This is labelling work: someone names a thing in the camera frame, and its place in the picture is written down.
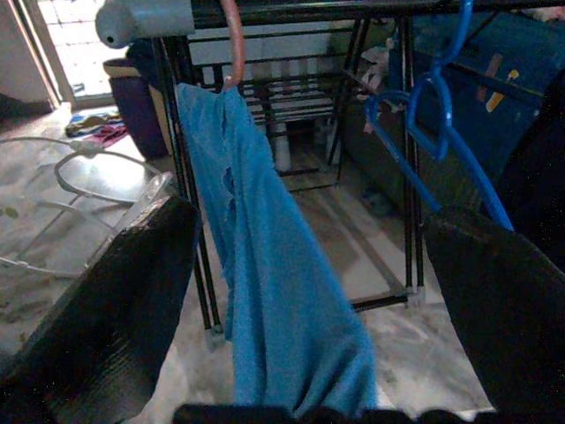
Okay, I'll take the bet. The blue plastic hanger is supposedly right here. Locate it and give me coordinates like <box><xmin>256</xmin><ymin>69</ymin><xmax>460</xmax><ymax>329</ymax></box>
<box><xmin>365</xmin><ymin>0</ymin><xmax>516</xmax><ymax>233</ymax></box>

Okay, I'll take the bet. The dark blue garment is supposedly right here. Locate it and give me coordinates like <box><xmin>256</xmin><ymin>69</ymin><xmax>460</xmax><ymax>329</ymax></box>
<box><xmin>498</xmin><ymin>83</ymin><xmax>565</xmax><ymax>276</ymax></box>

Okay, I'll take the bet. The blue towel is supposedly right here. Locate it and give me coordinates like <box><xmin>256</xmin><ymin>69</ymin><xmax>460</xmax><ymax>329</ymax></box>
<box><xmin>176</xmin><ymin>81</ymin><xmax>381</xmax><ymax>419</ymax></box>

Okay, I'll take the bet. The white tubular metal frame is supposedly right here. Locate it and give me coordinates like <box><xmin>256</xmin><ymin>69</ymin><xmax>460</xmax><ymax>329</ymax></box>
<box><xmin>0</xmin><ymin>135</ymin><xmax>176</xmax><ymax>280</ymax></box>

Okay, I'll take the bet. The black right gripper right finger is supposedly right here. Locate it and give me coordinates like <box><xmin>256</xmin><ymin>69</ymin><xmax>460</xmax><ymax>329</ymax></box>
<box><xmin>422</xmin><ymin>208</ymin><xmax>565</xmax><ymax>416</ymax></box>

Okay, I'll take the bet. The blue plastic storage box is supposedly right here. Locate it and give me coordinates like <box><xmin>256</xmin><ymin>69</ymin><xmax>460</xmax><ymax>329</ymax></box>
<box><xmin>412</xmin><ymin>11</ymin><xmax>565</xmax><ymax>187</ymax></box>

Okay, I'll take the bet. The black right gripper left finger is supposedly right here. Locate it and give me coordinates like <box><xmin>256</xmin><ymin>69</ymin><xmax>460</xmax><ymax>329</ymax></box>
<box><xmin>0</xmin><ymin>196</ymin><xmax>200</xmax><ymax>424</ymax></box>

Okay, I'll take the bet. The black drying rack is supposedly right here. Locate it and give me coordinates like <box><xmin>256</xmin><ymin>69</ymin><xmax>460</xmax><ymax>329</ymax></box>
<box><xmin>94</xmin><ymin>0</ymin><xmax>565</xmax><ymax>339</ymax></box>

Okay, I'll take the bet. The pink plastic hanger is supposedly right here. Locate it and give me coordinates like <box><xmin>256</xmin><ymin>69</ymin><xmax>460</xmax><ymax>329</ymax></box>
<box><xmin>219</xmin><ymin>0</ymin><xmax>247</xmax><ymax>92</ymax></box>

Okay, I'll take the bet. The colourful floor cloth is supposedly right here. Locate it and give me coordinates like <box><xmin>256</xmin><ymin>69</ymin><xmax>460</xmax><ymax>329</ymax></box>
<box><xmin>65</xmin><ymin>112</ymin><xmax>130</xmax><ymax>149</ymax></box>

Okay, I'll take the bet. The dark purple bin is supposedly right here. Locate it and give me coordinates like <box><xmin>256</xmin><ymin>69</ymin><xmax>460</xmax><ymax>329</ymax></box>
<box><xmin>103</xmin><ymin>57</ymin><xmax>171</xmax><ymax>162</ymax></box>

